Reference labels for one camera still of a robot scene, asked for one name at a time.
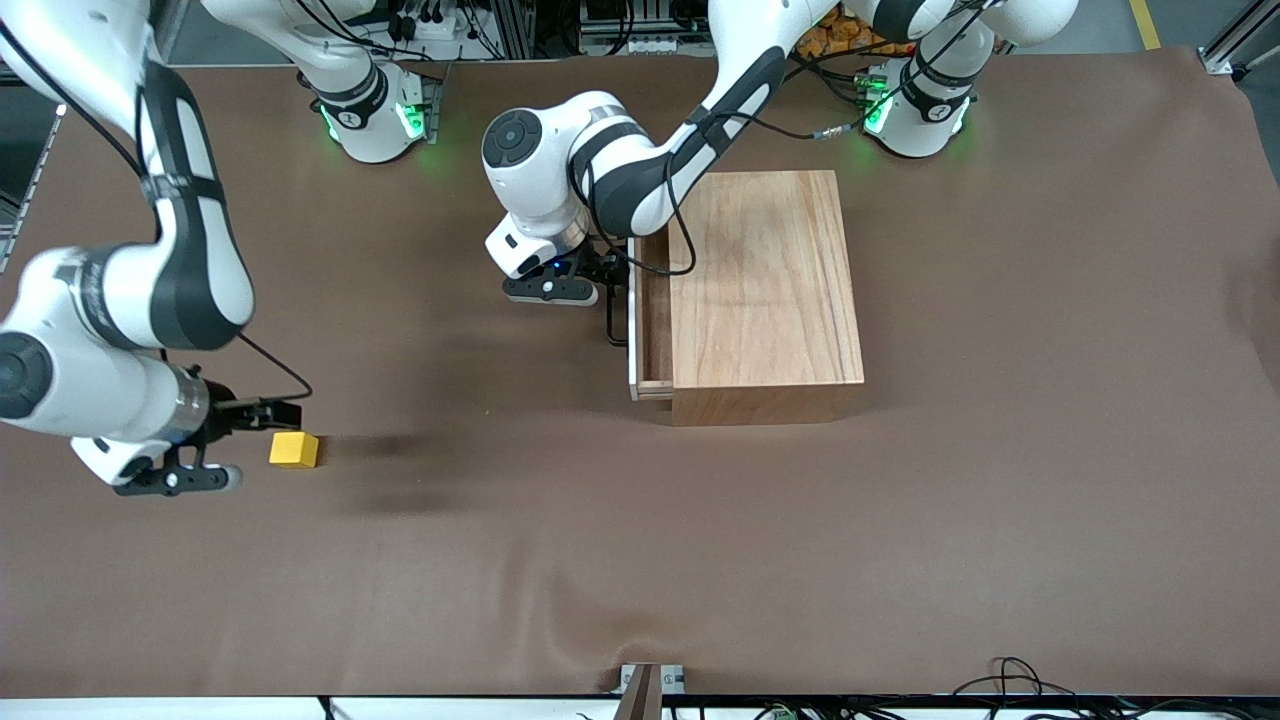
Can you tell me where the yellow cube block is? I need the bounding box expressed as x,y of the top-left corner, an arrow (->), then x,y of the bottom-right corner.
268,431 -> 321,469

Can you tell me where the light wooden cabinet box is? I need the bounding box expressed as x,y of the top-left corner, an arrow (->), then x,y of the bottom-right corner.
666,170 -> 866,428

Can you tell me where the aluminium equipment rack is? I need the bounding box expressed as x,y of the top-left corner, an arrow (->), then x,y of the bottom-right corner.
470,0 -> 723,59

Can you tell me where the brown table mat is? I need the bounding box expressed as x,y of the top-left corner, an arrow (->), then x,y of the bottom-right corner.
0,45 -> 1280,699

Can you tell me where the white power strip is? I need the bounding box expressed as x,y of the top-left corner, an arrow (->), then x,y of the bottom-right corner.
385,0 -> 473,63

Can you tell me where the pile of orange objects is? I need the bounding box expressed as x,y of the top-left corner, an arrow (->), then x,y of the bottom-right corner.
797,18 -> 906,59

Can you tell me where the metal table clamp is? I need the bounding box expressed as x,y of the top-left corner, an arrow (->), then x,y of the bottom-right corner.
615,663 -> 687,720

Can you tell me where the aluminium side rail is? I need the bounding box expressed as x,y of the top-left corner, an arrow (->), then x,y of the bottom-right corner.
0,100 -> 67,276

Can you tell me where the aluminium frame profile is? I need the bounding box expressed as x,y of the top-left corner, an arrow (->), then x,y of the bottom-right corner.
1198,0 -> 1280,81

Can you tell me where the black loose cable bundle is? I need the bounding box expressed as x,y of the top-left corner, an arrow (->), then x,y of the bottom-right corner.
950,655 -> 1280,720

